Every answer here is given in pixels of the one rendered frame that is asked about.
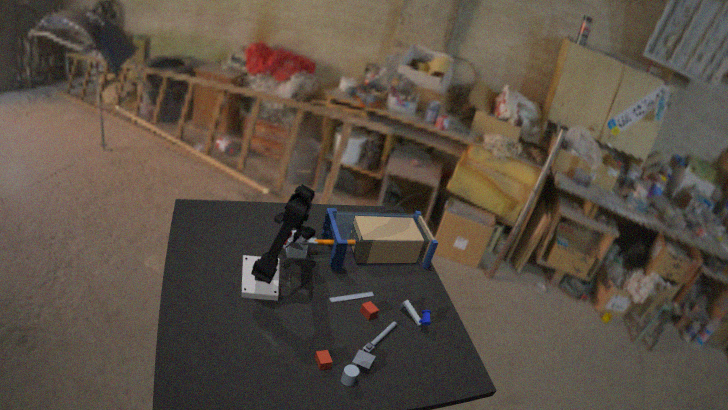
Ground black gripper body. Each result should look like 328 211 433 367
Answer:
275 212 316 239

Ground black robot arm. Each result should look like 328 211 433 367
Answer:
251 184 315 284

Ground red box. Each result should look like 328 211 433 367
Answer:
359 301 379 320
315 350 333 370

